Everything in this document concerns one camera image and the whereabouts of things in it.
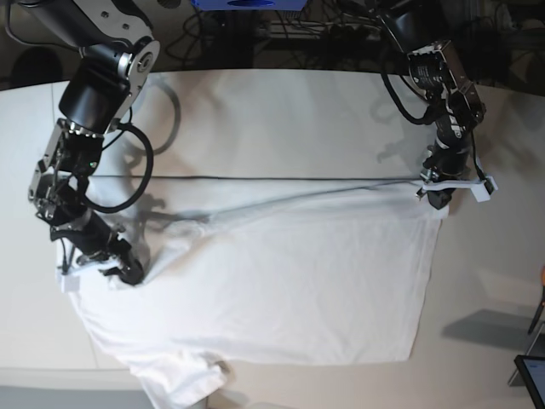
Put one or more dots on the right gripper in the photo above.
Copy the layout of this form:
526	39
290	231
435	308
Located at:
96	241

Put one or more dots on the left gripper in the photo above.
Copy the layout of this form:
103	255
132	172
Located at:
439	186

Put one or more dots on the white T-shirt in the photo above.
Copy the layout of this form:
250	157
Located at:
311	273

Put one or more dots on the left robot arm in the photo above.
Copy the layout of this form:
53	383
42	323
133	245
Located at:
417	35

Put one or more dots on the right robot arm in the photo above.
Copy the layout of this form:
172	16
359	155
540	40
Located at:
118	51

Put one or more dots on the black power strip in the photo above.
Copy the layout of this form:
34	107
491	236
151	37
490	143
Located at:
293	30

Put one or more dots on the computer monitor screen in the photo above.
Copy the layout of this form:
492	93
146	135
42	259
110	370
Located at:
531	369

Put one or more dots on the blue box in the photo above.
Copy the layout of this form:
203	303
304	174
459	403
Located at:
223	5

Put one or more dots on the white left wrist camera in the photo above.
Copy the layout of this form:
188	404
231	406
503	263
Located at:
482	189

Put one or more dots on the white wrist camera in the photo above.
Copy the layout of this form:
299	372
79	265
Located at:
482	189
68	283

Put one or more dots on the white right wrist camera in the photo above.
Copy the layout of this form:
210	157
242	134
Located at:
68	283

